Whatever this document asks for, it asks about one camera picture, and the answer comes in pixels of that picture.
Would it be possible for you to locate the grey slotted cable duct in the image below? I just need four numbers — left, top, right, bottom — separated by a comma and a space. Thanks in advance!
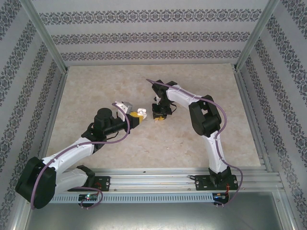
51, 193, 214, 204

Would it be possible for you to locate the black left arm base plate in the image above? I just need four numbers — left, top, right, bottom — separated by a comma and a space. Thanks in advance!
67, 176, 111, 192

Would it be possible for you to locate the aluminium table side rail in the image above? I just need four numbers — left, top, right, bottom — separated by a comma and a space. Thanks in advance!
32, 68, 69, 175
232, 67, 274, 173

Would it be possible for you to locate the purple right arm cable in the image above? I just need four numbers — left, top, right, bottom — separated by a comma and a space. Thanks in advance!
146, 78, 244, 208

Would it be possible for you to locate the aluminium frame post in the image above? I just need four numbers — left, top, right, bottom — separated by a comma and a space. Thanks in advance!
236, 0, 282, 71
20, 0, 69, 72

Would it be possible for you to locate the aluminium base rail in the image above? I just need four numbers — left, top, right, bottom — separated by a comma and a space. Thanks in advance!
23, 167, 283, 192

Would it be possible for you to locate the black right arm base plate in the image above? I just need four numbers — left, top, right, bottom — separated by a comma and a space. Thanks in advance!
194, 174, 239, 192

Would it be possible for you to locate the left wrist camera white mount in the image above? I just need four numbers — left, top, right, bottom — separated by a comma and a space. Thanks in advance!
114, 101, 134, 120

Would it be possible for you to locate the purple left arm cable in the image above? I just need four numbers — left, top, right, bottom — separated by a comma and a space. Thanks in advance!
30, 102, 131, 210

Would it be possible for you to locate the grey metal sheet panel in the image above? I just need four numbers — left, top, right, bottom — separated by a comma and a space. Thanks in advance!
13, 202, 295, 230

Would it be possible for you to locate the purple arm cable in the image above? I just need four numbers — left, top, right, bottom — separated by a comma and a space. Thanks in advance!
146, 78, 244, 208
30, 102, 131, 210

